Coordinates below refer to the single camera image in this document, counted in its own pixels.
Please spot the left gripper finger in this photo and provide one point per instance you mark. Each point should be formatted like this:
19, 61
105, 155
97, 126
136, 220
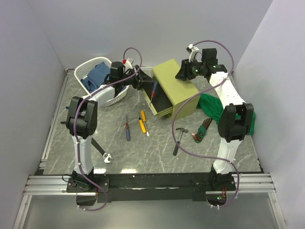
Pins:
146, 81
140, 74

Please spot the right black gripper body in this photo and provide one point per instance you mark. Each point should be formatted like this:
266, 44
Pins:
193, 69

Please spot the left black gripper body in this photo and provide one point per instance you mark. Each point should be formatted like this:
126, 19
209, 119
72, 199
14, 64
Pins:
134, 80

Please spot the olive green tool chest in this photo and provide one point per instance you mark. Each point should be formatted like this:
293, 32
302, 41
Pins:
170, 93

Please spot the red blue screwdriver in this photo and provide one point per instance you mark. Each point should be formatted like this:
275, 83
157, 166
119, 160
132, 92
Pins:
127, 129

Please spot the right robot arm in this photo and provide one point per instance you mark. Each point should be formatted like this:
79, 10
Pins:
220, 81

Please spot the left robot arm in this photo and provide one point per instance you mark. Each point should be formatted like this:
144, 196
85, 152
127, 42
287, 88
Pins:
81, 122

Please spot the blue cloth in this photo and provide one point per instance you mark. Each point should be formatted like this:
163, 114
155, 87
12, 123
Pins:
96, 77

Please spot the orange yellow screwdriver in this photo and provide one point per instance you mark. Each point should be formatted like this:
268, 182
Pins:
144, 121

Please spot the small black yellow screwdriver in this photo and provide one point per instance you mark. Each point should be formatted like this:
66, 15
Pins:
142, 124

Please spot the white plastic basket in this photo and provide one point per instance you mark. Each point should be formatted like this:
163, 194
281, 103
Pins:
82, 70

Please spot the green cloth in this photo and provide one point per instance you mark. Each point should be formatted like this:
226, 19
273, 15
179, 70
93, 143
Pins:
209, 105

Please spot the hex key set green holder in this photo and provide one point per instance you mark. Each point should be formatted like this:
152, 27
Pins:
201, 132

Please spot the black adjustable wrench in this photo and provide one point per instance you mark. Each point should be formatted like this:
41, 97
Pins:
107, 158

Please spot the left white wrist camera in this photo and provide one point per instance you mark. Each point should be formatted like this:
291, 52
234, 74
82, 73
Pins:
128, 63

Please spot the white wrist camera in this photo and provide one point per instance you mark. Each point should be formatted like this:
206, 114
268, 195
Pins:
192, 50
128, 63

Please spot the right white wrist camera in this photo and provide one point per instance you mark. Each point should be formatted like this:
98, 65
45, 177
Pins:
192, 50

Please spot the black handled hammer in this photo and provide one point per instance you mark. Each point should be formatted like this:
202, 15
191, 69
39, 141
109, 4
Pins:
182, 130

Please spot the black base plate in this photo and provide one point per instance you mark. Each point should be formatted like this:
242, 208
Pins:
133, 187

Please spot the aluminium frame rail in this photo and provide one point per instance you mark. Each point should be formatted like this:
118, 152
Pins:
41, 185

